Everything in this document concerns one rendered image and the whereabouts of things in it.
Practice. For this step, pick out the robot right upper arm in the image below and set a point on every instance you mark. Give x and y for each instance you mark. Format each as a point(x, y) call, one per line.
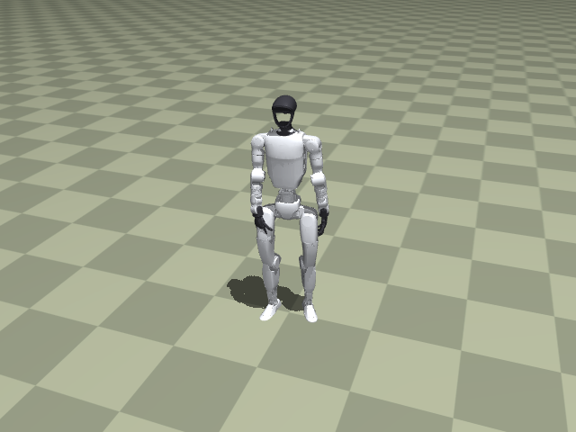
point(258, 155)

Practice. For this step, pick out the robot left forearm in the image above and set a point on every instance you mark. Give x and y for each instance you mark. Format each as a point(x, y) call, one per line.
point(321, 195)

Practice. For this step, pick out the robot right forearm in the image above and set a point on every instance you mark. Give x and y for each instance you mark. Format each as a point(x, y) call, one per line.
point(256, 195)

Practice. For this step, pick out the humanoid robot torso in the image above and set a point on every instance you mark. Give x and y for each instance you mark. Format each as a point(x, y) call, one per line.
point(286, 159)

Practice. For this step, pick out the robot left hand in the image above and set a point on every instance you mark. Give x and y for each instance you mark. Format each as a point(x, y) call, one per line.
point(324, 216)

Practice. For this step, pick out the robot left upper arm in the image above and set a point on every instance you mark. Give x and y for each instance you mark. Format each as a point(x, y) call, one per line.
point(313, 145)

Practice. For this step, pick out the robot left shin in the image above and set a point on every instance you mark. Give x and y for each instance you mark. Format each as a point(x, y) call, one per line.
point(308, 279)

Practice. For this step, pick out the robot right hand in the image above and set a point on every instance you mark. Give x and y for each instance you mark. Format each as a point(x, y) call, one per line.
point(259, 221)

